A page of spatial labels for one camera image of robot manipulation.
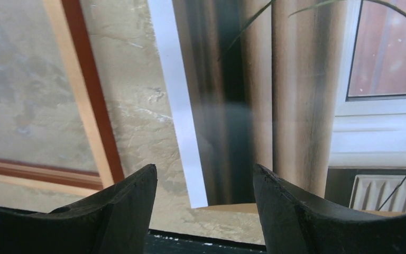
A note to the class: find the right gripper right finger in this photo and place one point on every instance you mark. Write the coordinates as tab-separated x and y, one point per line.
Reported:
296	221

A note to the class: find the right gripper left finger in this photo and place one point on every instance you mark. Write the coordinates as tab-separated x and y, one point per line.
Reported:
113	220

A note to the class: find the photo print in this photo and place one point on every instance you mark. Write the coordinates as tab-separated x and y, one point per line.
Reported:
313	90

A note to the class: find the clear acrylic sheet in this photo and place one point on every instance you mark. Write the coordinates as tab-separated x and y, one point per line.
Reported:
39	118

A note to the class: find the orange wooden picture frame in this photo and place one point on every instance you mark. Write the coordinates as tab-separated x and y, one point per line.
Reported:
68	23

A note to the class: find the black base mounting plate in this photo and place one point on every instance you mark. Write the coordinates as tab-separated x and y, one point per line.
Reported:
177	243

